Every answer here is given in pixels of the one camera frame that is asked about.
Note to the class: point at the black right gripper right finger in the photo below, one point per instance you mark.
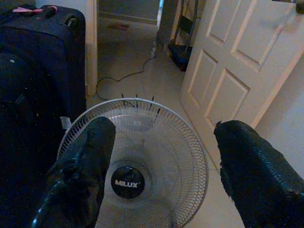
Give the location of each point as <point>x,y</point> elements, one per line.
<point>256,178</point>

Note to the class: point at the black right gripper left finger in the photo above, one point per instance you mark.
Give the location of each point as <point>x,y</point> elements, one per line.
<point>78,171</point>

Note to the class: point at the white luggage tag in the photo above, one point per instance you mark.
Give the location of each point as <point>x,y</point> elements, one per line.
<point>66,122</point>

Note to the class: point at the black speckled suitcase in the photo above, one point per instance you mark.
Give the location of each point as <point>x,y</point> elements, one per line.
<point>23,142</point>

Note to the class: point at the white Milux standing fan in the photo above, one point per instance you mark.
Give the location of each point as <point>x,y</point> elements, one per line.
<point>166,147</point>

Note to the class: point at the navy fabric suitcase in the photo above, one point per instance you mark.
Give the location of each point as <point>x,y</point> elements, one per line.
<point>47,47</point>

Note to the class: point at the white panel door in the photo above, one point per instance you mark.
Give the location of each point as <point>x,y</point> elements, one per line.
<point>237,47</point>

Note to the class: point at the blue bag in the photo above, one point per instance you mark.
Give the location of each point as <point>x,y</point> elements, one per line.
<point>180,57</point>

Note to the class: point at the pink ribbon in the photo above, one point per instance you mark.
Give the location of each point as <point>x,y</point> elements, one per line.
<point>26,10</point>

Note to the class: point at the black metal rack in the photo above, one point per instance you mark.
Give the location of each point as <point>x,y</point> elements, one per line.
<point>185,22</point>

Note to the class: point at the round door knob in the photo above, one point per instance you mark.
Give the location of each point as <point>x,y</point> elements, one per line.
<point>300,7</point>

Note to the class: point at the white door frame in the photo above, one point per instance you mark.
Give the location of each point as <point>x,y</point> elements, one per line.
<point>91,47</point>

